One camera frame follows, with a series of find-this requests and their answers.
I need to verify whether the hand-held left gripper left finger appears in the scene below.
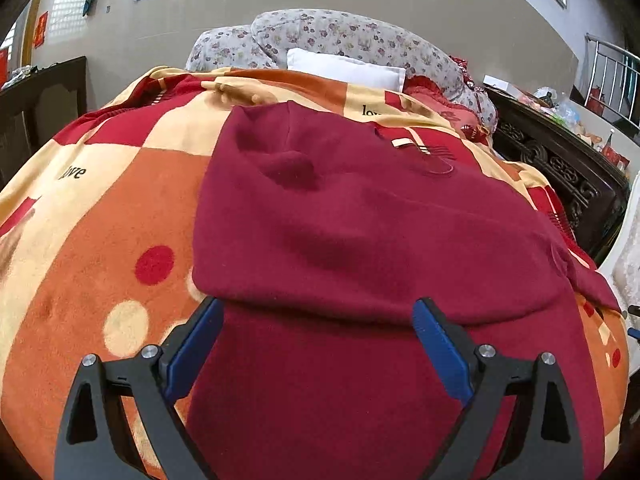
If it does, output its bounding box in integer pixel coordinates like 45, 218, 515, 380
54, 296, 226, 480

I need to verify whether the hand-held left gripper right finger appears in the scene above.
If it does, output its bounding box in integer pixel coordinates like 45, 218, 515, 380
411, 297, 586, 480

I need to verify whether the dark red garment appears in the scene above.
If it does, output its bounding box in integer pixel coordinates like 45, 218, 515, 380
186, 100, 623, 480

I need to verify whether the white ornate chair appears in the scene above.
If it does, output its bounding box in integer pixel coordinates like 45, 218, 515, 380
597, 170, 640, 321

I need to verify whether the orange red patterned blanket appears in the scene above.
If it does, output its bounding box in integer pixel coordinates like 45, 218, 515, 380
0, 65, 631, 480

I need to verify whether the pile of bags and snacks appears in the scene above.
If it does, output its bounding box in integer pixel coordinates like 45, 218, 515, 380
520, 85, 631, 171

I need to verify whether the metal stair railing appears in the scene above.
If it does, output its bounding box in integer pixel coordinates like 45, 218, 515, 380
570, 33, 640, 133

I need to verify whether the red frilly pillow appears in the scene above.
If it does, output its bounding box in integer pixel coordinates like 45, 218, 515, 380
402, 74, 493, 141

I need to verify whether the white flat box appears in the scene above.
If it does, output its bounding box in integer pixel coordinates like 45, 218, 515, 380
482, 75, 526, 98

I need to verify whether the dark wooden cabinet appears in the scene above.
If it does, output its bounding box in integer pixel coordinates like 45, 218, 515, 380
0, 56, 88, 181

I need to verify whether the white pillow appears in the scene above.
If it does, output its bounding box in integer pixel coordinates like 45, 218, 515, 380
286, 48, 407, 93

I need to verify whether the floral grey pillow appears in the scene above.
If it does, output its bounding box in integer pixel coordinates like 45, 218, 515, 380
186, 25, 273, 72

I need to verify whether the floral grey rolled quilt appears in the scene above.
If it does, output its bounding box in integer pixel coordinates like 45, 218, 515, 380
250, 8, 501, 133

